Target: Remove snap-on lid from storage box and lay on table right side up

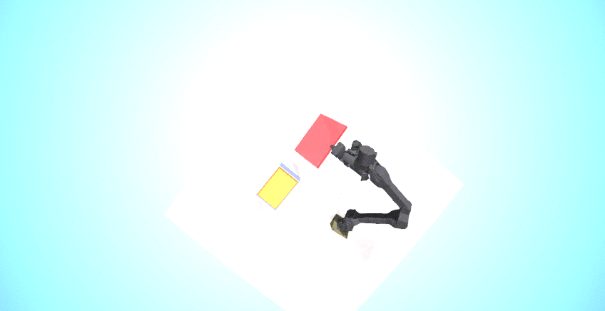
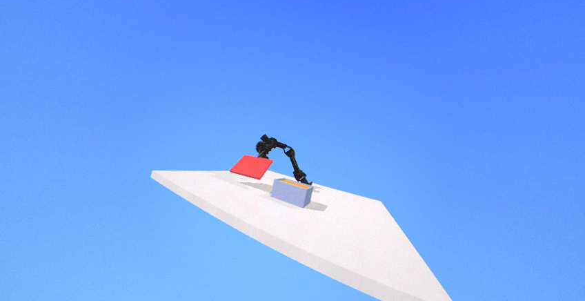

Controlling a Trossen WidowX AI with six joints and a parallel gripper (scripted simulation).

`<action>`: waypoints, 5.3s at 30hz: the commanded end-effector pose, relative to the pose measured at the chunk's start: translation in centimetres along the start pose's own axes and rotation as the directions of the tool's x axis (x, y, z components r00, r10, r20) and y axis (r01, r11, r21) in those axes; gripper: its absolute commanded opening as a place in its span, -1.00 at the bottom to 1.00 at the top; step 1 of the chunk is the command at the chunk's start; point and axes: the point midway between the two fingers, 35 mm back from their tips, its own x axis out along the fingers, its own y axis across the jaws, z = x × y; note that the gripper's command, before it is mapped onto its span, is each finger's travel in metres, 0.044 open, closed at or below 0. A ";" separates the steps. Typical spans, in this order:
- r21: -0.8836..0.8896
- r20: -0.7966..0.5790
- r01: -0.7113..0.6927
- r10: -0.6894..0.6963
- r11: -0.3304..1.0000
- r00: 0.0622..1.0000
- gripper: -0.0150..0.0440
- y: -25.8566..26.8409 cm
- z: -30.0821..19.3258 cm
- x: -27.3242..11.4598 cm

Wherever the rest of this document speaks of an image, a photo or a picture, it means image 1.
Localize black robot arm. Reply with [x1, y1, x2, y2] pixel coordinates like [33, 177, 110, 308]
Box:
[337, 140, 412, 233]

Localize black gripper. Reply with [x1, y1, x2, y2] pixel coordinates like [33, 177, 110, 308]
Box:
[330, 142, 357, 170]

